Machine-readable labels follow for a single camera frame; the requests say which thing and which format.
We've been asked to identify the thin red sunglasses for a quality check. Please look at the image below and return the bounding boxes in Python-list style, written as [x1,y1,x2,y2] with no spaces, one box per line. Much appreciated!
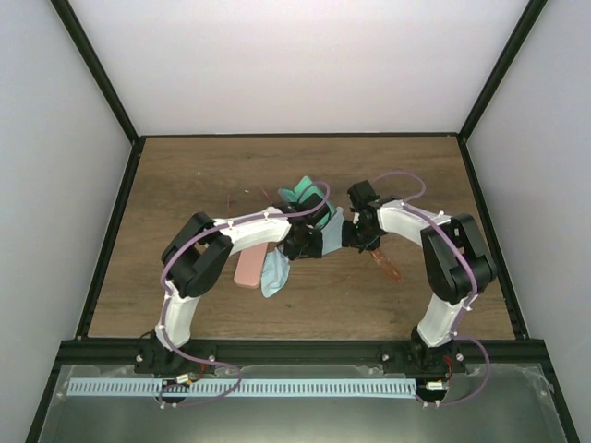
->
[225,186,275,219]

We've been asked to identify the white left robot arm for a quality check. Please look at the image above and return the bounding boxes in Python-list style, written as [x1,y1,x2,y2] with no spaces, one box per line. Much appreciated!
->
[154,195,330,373]

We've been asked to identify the pink glasses case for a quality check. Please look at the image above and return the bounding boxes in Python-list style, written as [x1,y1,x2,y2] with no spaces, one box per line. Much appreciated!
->
[234,244,268,289]

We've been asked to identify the light blue cleaning cloth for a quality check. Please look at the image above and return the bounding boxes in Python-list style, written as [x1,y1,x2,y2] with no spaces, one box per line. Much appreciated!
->
[321,207,344,256]

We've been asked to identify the black front mounting rail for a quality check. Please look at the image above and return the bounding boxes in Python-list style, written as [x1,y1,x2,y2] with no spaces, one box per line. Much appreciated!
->
[59,338,546,375]

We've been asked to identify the grey glasses case green lining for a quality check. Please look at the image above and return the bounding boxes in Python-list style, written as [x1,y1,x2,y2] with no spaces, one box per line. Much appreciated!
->
[277,175,335,230]

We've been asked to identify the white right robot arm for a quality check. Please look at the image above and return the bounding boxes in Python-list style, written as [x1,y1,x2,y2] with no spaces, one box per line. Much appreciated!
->
[342,181,497,372]

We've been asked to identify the black aluminium frame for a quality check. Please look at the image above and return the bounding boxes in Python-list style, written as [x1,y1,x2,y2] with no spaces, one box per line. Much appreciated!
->
[25,0,581,443]

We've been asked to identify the light blue slotted cable duct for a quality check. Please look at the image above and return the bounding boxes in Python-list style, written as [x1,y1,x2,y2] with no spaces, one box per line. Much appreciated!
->
[66,377,416,400]

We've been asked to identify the crumpled light blue cloth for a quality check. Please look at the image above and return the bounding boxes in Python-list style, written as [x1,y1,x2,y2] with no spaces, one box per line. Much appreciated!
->
[260,247,290,298]

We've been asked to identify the orange transparent sunglasses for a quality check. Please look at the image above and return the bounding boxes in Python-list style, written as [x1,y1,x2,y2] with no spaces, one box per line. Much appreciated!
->
[370,248,402,282]

